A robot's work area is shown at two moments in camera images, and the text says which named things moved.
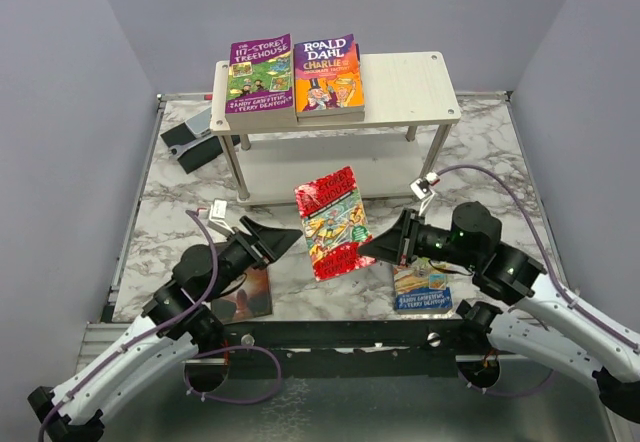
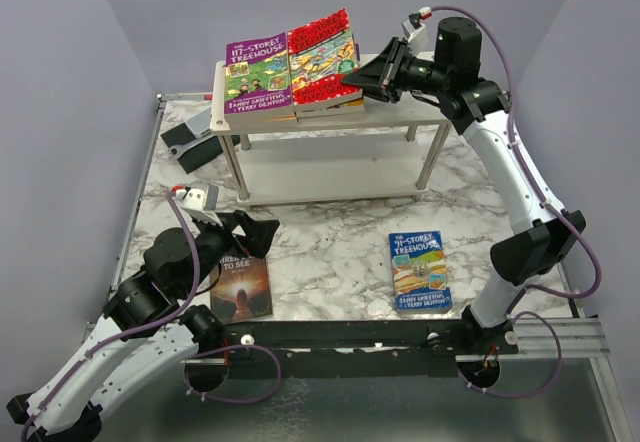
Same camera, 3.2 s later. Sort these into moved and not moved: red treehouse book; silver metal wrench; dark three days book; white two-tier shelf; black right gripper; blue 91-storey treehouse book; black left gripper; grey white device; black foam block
Moved: black left gripper; black right gripper; red treehouse book
Not moved: white two-tier shelf; blue 91-storey treehouse book; black foam block; dark three days book; silver metal wrench; grey white device
